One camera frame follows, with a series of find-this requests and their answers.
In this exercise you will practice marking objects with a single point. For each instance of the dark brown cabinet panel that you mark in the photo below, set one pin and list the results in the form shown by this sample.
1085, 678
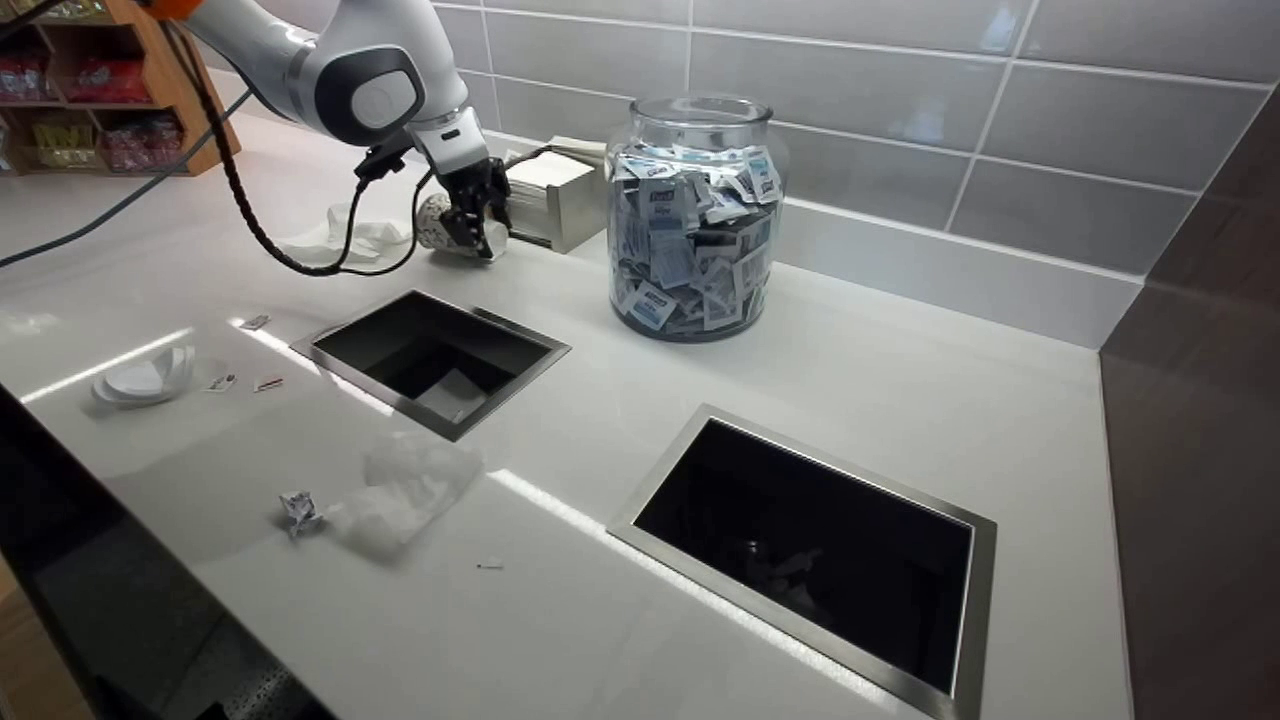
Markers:
1203, 466

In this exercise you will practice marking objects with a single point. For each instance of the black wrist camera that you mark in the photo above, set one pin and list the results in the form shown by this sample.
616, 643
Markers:
381, 160

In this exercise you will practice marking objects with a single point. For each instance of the crumpled foil scrap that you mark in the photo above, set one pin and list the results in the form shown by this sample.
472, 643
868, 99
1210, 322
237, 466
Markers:
299, 514

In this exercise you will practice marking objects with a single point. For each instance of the steel-framed empty trash opening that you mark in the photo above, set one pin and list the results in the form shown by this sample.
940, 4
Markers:
803, 532

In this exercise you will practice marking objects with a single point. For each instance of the small paper scrap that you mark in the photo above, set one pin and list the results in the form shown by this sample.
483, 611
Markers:
269, 387

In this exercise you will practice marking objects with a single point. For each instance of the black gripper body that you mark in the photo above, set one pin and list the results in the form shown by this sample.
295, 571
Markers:
472, 173

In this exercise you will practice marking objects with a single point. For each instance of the white waste paper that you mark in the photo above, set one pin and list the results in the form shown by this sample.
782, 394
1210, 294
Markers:
458, 398

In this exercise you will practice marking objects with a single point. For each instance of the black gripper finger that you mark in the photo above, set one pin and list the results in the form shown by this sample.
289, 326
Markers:
491, 227
458, 227

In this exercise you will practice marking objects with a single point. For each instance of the steel-framed trash opening with waste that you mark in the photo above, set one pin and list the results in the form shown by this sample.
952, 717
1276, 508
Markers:
403, 342

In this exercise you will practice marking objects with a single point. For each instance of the wooden shelf with goods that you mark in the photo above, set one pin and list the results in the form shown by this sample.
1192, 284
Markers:
95, 95

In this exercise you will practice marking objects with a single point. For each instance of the glass jar with packets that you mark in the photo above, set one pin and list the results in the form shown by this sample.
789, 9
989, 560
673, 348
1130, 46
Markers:
693, 241

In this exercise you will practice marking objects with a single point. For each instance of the crumpled clear plastic wrap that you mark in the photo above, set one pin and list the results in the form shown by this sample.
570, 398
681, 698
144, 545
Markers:
403, 491

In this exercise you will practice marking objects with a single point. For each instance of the white paper napkin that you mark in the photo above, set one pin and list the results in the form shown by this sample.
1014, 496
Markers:
340, 241

